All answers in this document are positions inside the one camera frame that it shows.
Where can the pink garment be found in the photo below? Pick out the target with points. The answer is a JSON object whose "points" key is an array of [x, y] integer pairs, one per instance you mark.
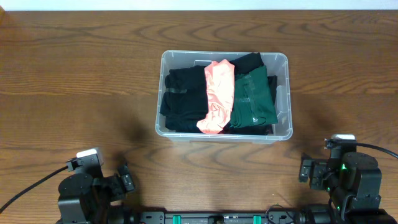
{"points": [[220, 93]]}

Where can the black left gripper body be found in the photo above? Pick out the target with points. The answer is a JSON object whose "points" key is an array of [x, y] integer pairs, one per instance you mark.
{"points": [[111, 190]]}

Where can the black mounting rail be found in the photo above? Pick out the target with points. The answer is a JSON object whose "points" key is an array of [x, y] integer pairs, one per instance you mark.
{"points": [[275, 214]]}

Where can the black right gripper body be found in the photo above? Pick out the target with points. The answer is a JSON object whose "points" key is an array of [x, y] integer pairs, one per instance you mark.
{"points": [[324, 178]]}

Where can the red plaid flannel shirt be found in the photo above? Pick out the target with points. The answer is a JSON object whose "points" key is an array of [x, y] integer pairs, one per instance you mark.
{"points": [[248, 130]]}

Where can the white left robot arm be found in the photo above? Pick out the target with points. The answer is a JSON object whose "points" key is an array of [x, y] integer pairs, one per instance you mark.
{"points": [[87, 195]]}

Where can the black cloth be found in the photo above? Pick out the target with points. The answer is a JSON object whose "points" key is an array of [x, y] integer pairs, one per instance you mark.
{"points": [[185, 100]]}

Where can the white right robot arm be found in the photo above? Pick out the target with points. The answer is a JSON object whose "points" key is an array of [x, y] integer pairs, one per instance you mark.
{"points": [[352, 180]]}

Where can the dark green garment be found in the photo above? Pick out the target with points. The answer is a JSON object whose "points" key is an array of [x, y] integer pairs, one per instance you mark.
{"points": [[253, 104]]}

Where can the black garment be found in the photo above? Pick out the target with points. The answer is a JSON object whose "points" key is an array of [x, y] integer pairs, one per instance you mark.
{"points": [[249, 62]]}

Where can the clear plastic storage container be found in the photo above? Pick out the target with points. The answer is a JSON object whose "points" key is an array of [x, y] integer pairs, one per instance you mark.
{"points": [[277, 64]]}

